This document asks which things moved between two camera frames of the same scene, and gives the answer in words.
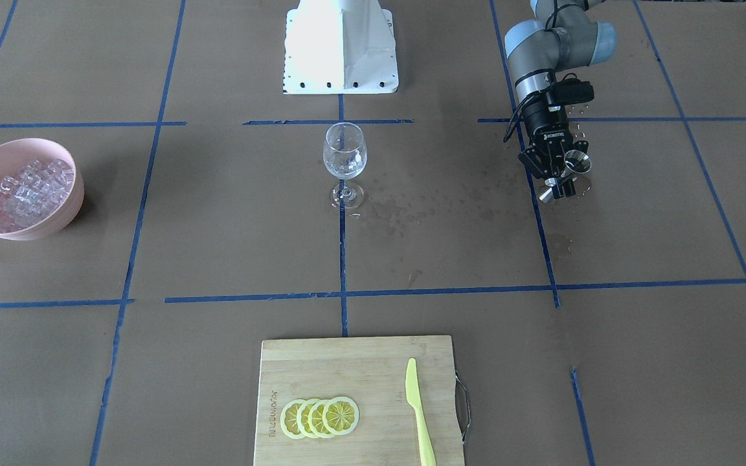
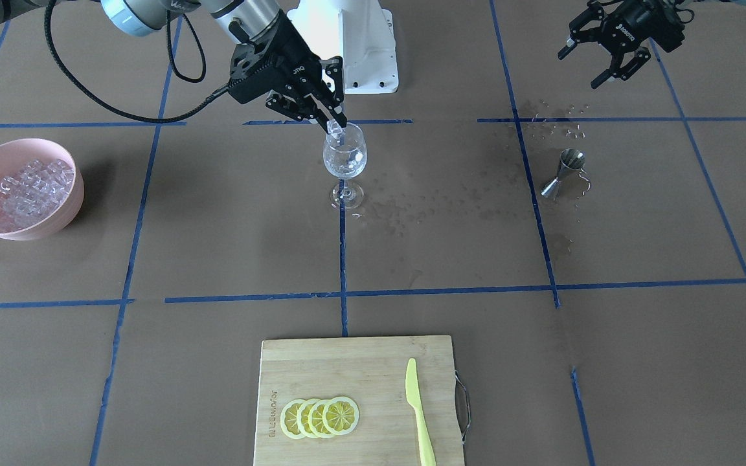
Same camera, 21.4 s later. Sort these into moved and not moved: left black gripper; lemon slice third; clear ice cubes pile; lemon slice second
Moved: left black gripper
Not moved: lemon slice third; lemon slice second; clear ice cubes pile
